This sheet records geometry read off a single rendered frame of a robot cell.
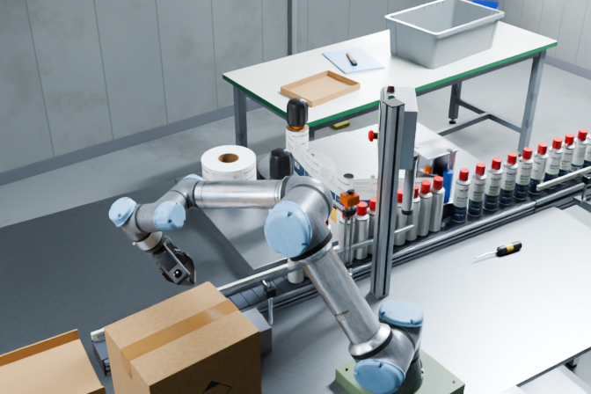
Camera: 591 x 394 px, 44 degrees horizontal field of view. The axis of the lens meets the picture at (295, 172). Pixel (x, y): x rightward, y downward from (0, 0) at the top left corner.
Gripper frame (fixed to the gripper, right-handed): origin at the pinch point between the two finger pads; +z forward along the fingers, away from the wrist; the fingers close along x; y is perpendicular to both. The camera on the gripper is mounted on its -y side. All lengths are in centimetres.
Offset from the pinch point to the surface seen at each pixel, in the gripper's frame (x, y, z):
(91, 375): 37.2, -3.2, -2.0
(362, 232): -50, -2, 30
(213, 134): -55, 264, 148
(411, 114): -76, -17, -9
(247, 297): -8.6, -0.5, 19.2
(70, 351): 39.2, 8.8, -3.1
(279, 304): -14.5, -5.4, 25.8
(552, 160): -126, -1, 72
